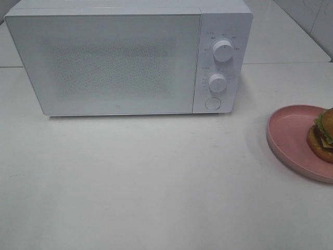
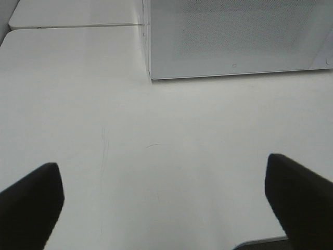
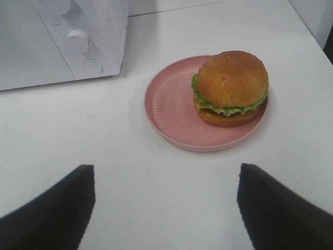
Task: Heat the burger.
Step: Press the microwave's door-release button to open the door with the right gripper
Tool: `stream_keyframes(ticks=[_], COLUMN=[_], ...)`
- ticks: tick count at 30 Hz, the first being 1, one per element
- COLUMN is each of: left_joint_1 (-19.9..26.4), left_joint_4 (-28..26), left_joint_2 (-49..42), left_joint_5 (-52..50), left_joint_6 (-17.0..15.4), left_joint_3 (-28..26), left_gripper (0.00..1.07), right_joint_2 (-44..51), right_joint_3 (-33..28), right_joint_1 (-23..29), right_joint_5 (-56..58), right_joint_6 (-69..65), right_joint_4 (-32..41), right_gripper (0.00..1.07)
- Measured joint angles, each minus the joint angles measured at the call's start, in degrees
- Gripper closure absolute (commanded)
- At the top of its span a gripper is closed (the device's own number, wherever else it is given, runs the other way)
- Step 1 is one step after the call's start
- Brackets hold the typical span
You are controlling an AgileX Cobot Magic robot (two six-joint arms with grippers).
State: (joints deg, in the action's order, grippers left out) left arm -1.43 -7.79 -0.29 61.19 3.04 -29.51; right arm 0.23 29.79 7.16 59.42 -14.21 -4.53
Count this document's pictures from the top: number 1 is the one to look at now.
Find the round white door button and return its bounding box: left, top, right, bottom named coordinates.
left=205, top=97, right=221, bottom=110

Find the pink round plate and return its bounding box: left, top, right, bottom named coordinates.
left=266, top=105, right=332, bottom=184

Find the toy burger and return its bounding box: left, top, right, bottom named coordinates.
left=306, top=108, right=333, bottom=163

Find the white microwave door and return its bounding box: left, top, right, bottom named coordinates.
left=6, top=15, right=200, bottom=116

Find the lower white microwave knob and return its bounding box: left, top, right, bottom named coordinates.
left=208, top=73, right=227, bottom=93

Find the white microwave knob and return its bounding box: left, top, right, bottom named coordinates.
left=208, top=73, right=227, bottom=93
left=212, top=38, right=234, bottom=63

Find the upper white microwave knob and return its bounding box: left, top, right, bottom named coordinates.
left=212, top=38, right=234, bottom=63

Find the white microwave oven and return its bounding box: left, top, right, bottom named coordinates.
left=4, top=1, right=253, bottom=116

